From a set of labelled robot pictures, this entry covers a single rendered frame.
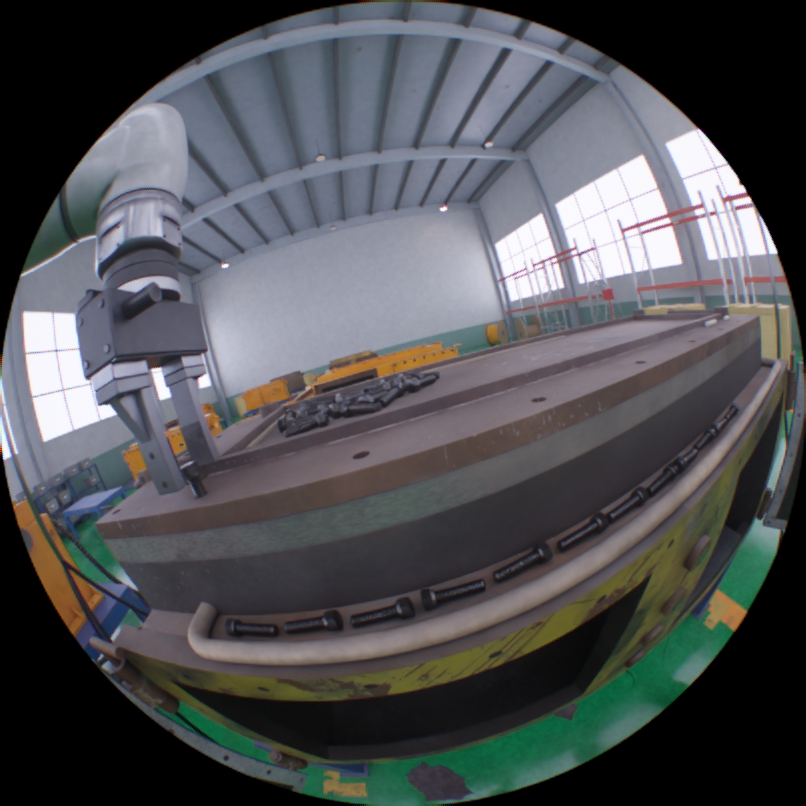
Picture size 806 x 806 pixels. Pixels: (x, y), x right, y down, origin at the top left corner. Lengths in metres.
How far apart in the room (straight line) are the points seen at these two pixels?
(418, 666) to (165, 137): 0.48
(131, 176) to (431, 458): 0.34
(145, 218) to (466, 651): 0.40
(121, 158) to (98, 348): 0.17
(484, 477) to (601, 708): 1.39
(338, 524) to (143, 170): 0.34
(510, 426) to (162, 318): 0.29
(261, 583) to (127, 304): 0.24
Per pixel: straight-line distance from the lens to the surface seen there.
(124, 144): 0.34
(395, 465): 0.19
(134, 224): 0.27
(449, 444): 0.20
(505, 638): 0.24
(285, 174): 11.99
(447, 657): 0.23
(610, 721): 1.51
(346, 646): 0.23
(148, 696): 0.51
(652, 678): 1.61
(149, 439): 0.24
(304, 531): 0.22
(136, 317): 0.24
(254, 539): 0.24
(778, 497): 1.27
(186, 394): 0.28
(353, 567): 0.24
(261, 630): 0.29
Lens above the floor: 1.44
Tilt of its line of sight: 13 degrees down
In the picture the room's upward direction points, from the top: 15 degrees counter-clockwise
